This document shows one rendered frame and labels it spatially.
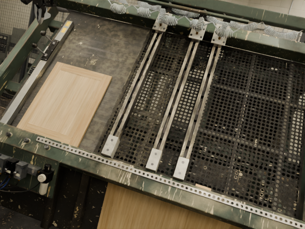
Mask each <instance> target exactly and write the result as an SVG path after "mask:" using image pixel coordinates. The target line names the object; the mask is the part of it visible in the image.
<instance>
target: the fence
mask: <svg viewBox="0 0 305 229"><path fill-rule="evenodd" d="M67 22H71V23H70V25H69V26H65V25H66V23H67ZM66 23H65V24H64V26H63V27H62V29H63V28H67V29H66V31H65V32H64V33H63V32H61V31H62V29H61V30H60V32H59V33H58V35H57V36H56V38H55V40H59V43H58V45H57V46H56V48H55V49H54V51H53V53H52V54H51V56H50V57H49V59H48V60H47V61H44V60H40V62H39V63H38V65H37V66H36V68H35V69H34V71H33V73H32V74H31V76H30V77H29V78H28V80H27V81H26V83H25V85H24V86H23V88H22V89H21V91H20V92H19V93H18V95H17V96H16V98H15V100H14V101H13V103H12V104H11V106H10V107H9V108H8V110H7V111H6V113H5V115H4V116H3V118H2V119H1V121H0V122H2V123H5V124H8V125H10V124H11V123H12V121H13V120H14V118H15V117H16V115H17V114H18V112H19V110H20V109H21V107H22V106H23V104H24V103H25V101H26V100H27V98H28V96H29V95H30V93H31V92H32V90H33V89H34V87H35V86H36V84H37V83H38V81H39V79H40V78H41V76H42V74H43V73H44V72H45V70H46V68H47V67H48V65H49V64H50V62H51V60H52V59H53V57H54V56H55V54H56V53H57V51H58V50H59V48H60V47H61V45H62V43H63V42H64V40H65V39H66V37H67V36H68V34H69V32H70V31H71V29H72V28H73V26H74V24H73V22H72V21H69V20H67V21H66Z"/></svg>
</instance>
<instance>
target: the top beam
mask: <svg viewBox="0 0 305 229"><path fill-rule="evenodd" d="M110 2H111V4H113V3H115V4H118V5H123V6H124V7H125V8H126V7H128V6H130V5H128V4H123V3H119V2H115V1H110ZM111 4H110V3H109V1H108V0H57V7H62V8H66V9H70V10H75V11H79V12H83V13H87V14H92V15H97V16H101V17H105V18H109V19H113V20H118V21H122V22H127V23H130V24H135V25H140V26H144V27H148V28H153V26H154V24H155V21H156V19H157V17H158V15H159V11H156V12H153V13H151V15H150V17H147V18H146V17H141V16H138V15H137V9H136V8H135V7H134V6H133V5H132V6H130V7H128V8H127V9H126V12H125V13H124V14H117V13H114V12H112V11H111V10H110V7H111ZM189 23H190V22H189V21H188V20H187V18H186V17H183V18H181V19H179V20H178V21H177V24H176V25H174V26H173V25H172V26H170V25H168V26H167V29H166V32H170V33H174V34H178V35H183V36H187V37H189V35H190V32H191V29H192V28H191V27H190V25H189ZM214 31H215V26H214V24H213V23H210V24H208V25H207V27H206V30H205V33H204V36H203V39H202V40H204V41H209V42H211V40H212V37H213V34H214ZM232 35H233V36H231V38H230V35H229V38H227V39H226V43H225V45H226V46H230V47H234V48H239V49H242V50H247V51H252V52H256V53H260V54H264V55H269V56H274V57H277V58H282V59H286V60H291V61H295V62H299V63H303V64H305V43H301V42H297V41H293V40H287V39H283V38H279V37H274V36H270V35H265V34H260V33H256V32H252V31H247V30H242V29H240V30H238V31H236V32H234V33H232Z"/></svg>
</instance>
